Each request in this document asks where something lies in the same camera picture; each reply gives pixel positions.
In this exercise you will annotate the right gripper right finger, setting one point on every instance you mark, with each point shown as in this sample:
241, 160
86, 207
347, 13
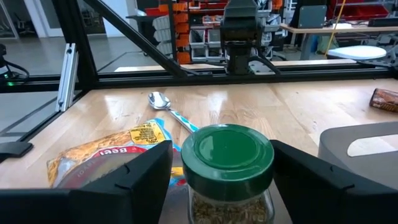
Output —
326, 202

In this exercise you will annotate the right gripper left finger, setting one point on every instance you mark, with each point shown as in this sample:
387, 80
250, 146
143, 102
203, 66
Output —
124, 199

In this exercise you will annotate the yellow blue ramen packet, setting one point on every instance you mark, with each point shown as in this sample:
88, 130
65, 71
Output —
102, 149

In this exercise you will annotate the green lid glass jar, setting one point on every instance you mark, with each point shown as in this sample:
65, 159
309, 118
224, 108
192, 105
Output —
227, 155

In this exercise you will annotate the brown orange snack packet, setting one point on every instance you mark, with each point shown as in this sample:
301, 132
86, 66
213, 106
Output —
385, 100

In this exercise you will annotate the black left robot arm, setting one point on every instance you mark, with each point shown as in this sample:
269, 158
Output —
239, 34

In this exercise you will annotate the grey plastic bin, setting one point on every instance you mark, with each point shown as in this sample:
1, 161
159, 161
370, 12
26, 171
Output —
335, 149

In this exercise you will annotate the silver aluminium extrusion piece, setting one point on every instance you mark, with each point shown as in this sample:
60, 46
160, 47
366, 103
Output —
66, 81

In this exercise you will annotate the wooden desk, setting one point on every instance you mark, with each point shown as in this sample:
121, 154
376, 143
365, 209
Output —
311, 29

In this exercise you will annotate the dark grey monitor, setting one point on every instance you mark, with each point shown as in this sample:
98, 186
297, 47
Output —
311, 17

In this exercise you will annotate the shelf with orange grey bins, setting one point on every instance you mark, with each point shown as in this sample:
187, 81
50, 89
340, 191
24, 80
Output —
182, 18

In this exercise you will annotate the black floor device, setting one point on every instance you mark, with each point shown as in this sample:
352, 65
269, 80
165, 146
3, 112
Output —
2, 51

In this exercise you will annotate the silver aluminium base bracket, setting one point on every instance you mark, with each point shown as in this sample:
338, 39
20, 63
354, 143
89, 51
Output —
259, 68

